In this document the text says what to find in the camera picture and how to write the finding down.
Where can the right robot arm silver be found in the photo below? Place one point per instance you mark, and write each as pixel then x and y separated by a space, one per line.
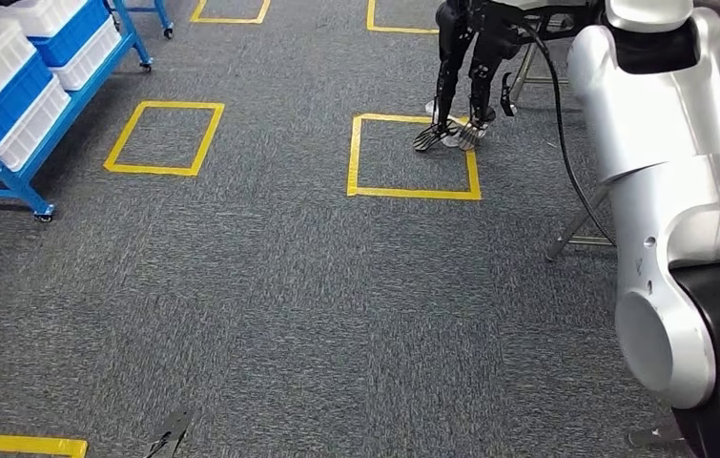
pixel 663 158

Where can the blue wheeled cart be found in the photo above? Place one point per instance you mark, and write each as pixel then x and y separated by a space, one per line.
pixel 160 16
pixel 18 186

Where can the blue plastic crate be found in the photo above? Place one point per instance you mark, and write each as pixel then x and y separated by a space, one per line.
pixel 12 101
pixel 72 35

